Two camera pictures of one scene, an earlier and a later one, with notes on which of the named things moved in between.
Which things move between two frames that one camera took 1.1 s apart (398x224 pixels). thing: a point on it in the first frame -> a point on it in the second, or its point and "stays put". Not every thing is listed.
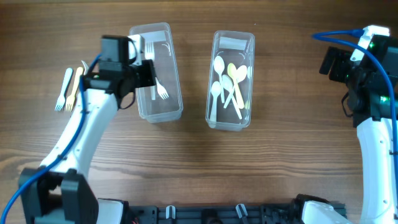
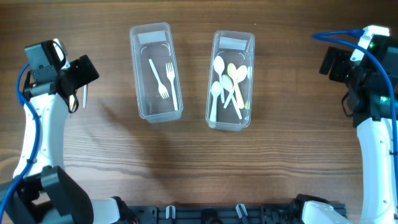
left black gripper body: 142,74 -> 81,73
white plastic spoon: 241,72 stays put
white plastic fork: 150,55 -> 170,73
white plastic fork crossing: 161,90 stays put
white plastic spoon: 219,67 stays put
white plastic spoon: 216,90 stays put
